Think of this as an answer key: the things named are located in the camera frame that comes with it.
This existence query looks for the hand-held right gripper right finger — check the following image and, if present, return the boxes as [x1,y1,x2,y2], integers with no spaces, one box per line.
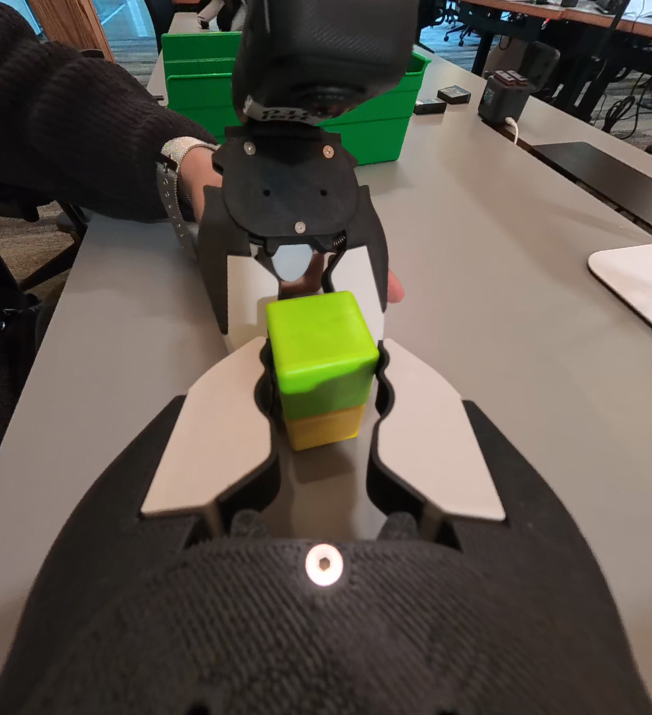
[366,337,508,545]

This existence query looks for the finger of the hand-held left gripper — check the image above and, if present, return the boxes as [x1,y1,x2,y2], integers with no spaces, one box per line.
[226,254,280,354]
[330,246,386,341]

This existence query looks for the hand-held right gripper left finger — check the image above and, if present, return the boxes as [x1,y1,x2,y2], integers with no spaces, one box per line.
[140,336,282,540]

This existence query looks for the lime green cube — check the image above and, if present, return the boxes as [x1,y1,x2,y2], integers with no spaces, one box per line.
[265,290,381,420]

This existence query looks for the green plastic bin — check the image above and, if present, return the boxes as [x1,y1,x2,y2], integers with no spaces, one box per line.
[160,31,433,166]

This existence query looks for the yellow cube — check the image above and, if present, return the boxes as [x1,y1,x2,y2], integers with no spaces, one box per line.
[284,403,367,452]

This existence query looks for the person's left forearm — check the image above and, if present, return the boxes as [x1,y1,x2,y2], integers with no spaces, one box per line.
[0,0,217,221]

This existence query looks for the grey desk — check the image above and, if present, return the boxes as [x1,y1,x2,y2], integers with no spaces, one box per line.
[0,11,652,715]

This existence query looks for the black desk panel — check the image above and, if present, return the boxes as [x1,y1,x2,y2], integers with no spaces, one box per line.
[529,141,652,241]

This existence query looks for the beige wristwatch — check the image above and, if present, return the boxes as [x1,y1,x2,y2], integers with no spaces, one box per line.
[155,137,220,260]

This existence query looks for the black office chair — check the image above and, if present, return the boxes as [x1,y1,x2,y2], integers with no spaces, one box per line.
[0,198,89,314]

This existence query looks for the black power cube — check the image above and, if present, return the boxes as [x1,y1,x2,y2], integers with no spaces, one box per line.
[478,68,531,125]

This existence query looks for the white metal stand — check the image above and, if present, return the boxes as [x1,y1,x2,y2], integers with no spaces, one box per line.
[587,240,652,354]

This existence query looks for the wooden pillar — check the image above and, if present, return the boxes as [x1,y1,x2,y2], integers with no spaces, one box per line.
[27,0,115,63]

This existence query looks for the long wooden table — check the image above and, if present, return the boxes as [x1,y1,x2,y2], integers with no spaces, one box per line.
[460,0,652,112]

